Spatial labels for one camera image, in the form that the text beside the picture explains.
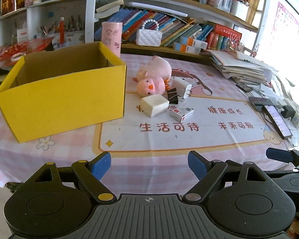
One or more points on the pink cartoon cylinder container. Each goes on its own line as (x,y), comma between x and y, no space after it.
(111,36)

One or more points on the red white doll figure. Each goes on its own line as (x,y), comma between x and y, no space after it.
(61,31)

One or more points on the dark smartphone on table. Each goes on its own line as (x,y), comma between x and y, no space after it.
(259,102)

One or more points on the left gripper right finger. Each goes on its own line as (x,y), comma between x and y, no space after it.
(209,174)

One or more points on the orange white box upper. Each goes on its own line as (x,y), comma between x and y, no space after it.
(193,42)

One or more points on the white pen organizer box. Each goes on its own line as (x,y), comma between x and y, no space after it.
(70,38)

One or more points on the pink plush chick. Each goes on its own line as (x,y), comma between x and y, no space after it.
(151,86)

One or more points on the large pink plush pig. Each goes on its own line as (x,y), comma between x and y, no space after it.
(157,66)

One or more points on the red dictionary book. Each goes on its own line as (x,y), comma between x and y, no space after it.
(227,32)

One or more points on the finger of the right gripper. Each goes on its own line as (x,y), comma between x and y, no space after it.
(286,156)

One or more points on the white bookshelf frame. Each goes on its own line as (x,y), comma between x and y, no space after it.
(36,15)

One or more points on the red paper sheet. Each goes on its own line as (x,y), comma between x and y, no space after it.
(30,46)

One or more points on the black binder clip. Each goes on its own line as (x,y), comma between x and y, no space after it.
(172,96)

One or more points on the row of books lower shelf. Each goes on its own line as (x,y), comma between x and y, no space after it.
(171,27)

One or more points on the stack of papers and notebooks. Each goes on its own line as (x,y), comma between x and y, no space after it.
(242,68)

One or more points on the orange white box lower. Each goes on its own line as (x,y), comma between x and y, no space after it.
(186,48)

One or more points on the white pen holder upper shelf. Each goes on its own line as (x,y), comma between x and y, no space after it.
(239,9)

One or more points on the yellow cardboard box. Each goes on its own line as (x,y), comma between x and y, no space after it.
(51,92)

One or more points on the white eraser block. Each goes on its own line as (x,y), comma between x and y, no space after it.
(154,105)

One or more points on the small white card box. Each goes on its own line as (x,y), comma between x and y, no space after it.
(181,113)

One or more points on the orange white box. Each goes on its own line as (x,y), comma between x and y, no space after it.
(193,42)
(186,48)

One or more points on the lit smartphone charging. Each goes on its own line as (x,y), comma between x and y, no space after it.
(277,121)

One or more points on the white charger plug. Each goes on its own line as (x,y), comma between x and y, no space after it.
(182,87)

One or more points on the white quilted pearl handbag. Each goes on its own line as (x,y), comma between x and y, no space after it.
(148,37)

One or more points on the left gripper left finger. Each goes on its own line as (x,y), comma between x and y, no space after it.
(89,174)

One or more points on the white tape roll on paper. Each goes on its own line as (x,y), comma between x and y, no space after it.
(17,56)

